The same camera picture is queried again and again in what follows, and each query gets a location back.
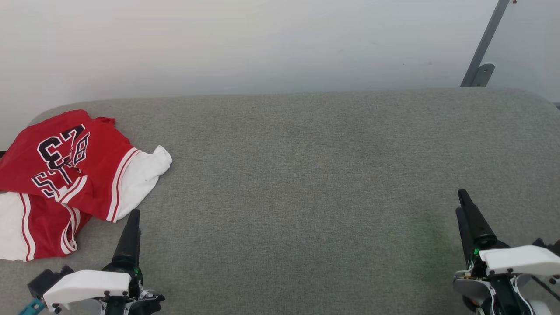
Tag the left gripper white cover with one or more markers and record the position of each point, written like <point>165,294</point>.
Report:
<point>87,284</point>

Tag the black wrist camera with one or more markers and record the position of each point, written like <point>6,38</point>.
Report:
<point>43,282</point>
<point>549,247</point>

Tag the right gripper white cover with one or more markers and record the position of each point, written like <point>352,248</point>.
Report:
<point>520,260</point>

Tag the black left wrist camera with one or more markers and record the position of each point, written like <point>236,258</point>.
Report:
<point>43,282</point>

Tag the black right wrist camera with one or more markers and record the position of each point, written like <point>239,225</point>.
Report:
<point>549,247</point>

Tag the grey metal wall bracket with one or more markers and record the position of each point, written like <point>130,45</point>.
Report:
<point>485,41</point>

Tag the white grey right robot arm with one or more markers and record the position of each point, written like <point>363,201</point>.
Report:
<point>470,286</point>

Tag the red and white basketball jersey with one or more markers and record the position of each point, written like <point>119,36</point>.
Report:
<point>100,175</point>

